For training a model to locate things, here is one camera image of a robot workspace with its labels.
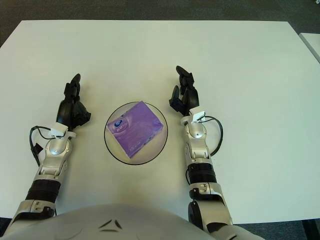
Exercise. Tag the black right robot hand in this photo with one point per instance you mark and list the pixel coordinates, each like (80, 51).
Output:
(188, 98)

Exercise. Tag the grey robot torso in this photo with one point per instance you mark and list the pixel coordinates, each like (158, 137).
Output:
(112, 222)

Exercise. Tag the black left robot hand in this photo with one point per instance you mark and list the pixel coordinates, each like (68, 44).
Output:
(67, 112)

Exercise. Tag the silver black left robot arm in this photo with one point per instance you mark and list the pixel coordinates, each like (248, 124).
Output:
(47, 162)

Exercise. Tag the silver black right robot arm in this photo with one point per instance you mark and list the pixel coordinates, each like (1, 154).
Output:
(202, 170)

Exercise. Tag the white plate with black rim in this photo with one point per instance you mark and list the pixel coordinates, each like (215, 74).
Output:
(112, 147)

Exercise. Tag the purple tissue paper pack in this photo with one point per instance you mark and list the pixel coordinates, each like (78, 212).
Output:
(136, 128)

